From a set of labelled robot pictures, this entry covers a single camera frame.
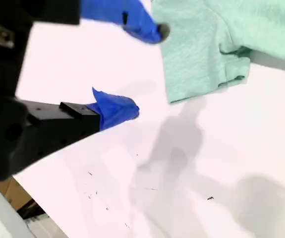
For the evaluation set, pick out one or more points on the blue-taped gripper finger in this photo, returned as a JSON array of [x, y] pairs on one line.
[[82, 124], [137, 22]]

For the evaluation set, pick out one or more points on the pale green T-shirt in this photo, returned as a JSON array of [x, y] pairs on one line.
[[206, 37]]

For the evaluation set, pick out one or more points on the brown cardboard box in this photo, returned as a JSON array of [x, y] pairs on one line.
[[14, 192]]

